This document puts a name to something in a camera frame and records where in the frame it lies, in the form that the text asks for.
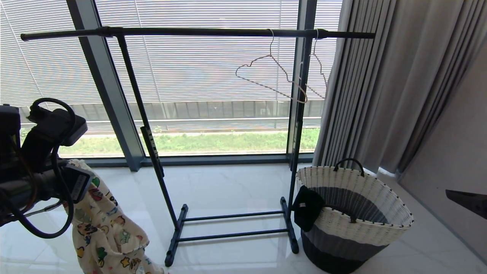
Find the white laundry basket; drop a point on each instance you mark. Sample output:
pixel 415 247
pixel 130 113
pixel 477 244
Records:
pixel 361 228

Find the window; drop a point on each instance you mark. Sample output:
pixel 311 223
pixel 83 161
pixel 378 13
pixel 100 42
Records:
pixel 190 76

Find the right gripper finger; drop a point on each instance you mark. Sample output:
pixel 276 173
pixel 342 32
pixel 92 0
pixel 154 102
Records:
pixel 475 203

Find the beige curtain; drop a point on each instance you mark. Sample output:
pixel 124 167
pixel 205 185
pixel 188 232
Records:
pixel 399 76

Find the black clothes rack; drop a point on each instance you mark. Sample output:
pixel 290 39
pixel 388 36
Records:
pixel 190 31

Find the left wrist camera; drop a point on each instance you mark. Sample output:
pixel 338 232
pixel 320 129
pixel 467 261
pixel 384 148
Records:
pixel 53 125

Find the cream printed garment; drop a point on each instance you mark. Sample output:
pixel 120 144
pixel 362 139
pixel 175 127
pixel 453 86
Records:
pixel 102 236

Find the black garment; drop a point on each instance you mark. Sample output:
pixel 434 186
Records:
pixel 307 209

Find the pink clothes hanger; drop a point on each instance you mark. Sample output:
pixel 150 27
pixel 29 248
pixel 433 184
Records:
pixel 271 55
pixel 314 53

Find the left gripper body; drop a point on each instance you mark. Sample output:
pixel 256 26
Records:
pixel 66 182

